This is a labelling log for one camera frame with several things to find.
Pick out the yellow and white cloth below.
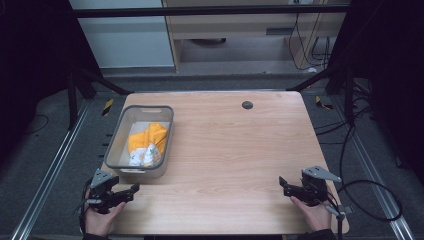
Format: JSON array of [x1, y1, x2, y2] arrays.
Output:
[[127, 122, 169, 168]]

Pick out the grey plastic basket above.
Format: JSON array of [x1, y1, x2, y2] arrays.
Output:
[[103, 104, 175, 180]]

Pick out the black metal stand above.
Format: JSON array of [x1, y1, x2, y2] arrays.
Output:
[[285, 63, 373, 128], [65, 64, 134, 132]]

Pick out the dark curtain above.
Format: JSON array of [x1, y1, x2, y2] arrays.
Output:
[[0, 0, 104, 168], [328, 0, 424, 184]]

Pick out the person's right hand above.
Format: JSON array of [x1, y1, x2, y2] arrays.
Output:
[[289, 194, 334, 233]]

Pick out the light wooden desk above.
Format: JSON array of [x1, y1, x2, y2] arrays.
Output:
[[162, 0, 352, 73]]

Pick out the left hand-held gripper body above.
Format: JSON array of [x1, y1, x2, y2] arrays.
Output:
[[84, 168, 132, 215]]

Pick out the yellow and black floor tape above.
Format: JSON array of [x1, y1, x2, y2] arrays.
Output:
[[101, 98, 115, 117], [314, 95, 334, 111]]

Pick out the white cabinet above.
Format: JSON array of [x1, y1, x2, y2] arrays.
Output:
[[68, 0, 177, 70]]

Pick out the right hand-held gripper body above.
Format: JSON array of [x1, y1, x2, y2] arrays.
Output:
[[292, 165, 343, 208]]

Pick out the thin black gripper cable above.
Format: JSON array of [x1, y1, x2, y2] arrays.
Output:
[[77, 178, 94, 235]]

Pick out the person's left hand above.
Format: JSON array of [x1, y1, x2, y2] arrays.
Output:
[[83, 199, 128, 238]]

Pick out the hanging black cables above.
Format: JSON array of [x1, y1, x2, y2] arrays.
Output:
[[287, 12, 333, 72]]

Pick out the thin black floor cable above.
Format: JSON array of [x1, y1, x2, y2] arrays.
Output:
[[23, 114, 50, 136]]

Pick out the silver cable plug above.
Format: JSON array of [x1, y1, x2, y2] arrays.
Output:
[[323, 203, 354, 240]]

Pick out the aluminium floor rail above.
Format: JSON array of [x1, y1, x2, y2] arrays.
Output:
[[328, 96, 416, 240], [9, 99, 93, 240]]

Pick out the black horizontal frame bar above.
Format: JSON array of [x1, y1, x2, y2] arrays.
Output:
[[72, 4, 352, 19]]

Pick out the black cable loop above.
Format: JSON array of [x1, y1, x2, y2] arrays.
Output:
[[335, 123, 404, 223]]

